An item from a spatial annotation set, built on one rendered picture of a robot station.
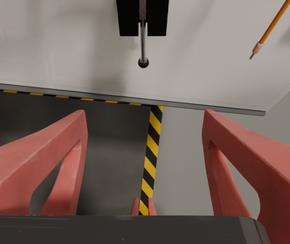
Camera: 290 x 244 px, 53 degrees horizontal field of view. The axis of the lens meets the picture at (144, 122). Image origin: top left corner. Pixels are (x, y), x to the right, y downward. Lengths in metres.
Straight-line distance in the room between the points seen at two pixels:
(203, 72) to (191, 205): 1.18
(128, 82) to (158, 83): 0.05
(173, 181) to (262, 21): 1.19
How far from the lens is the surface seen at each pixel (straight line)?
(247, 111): 0.59
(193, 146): 1.49
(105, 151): 1.42
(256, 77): 0.50
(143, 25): 0.28
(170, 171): 1.49
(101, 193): 1.49
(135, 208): 0.27
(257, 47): 0.28
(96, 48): 0.42
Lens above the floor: 1.38
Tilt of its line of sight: 78 degrees down
